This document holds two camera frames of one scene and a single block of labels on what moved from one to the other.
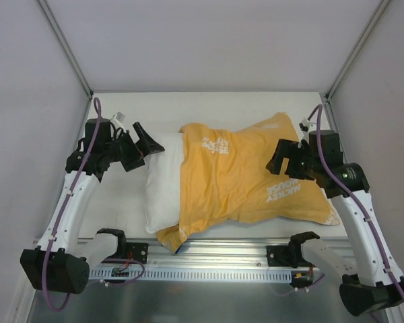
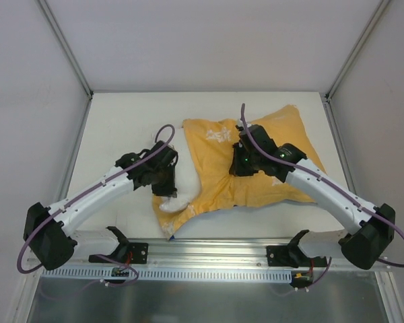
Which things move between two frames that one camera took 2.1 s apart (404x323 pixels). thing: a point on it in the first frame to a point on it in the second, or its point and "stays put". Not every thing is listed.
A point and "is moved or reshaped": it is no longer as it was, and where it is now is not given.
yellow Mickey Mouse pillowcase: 225,177 is moved or reshaped
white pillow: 163,188 is moved or reshaped
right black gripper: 286,159 to 240,163
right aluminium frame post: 377,13 stays put
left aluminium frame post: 64,44 stays put
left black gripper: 131,152 to 165,183
